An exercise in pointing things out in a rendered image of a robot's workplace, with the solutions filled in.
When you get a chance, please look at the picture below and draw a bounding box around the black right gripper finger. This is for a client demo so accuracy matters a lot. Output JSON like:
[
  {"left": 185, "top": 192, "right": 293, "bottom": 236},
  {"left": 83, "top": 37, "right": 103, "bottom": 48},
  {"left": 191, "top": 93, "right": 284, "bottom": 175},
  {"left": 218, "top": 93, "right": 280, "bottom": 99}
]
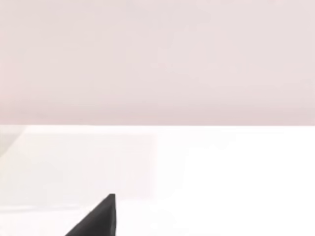
[{"left": 64, "top": 193, "right": 118, "bottom": 236}]

